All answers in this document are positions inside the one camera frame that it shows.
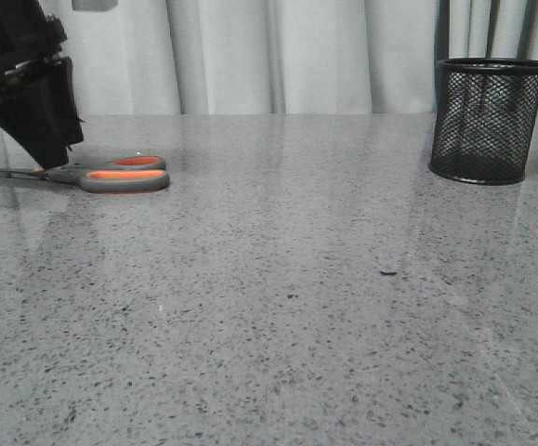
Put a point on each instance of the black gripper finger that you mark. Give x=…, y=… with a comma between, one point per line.
x=37, y=109

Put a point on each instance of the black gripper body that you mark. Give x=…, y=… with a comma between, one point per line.
x=30, y=46

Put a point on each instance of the grey and orange scissors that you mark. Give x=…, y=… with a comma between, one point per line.
x=126, y=175

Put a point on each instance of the black mesh pen bucket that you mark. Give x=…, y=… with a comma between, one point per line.
x=487, y=109

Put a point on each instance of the grey curtain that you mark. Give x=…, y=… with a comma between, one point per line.
x=256, y=57

